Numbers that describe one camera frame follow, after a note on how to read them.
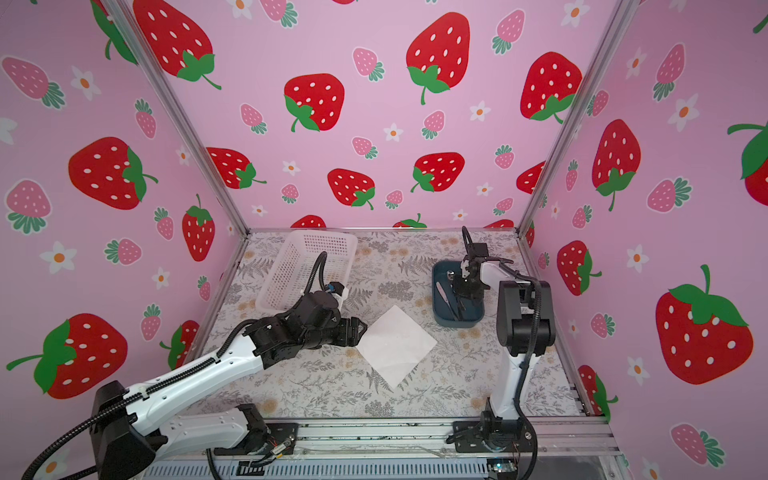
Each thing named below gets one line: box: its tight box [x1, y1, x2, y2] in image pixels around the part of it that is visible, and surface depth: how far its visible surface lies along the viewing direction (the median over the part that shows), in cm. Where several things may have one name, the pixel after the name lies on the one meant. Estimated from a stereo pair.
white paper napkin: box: [355, 304, 438, 389], surface depth 92 cm
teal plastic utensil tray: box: [432, 260, 485, 328], surface depth 101 cm
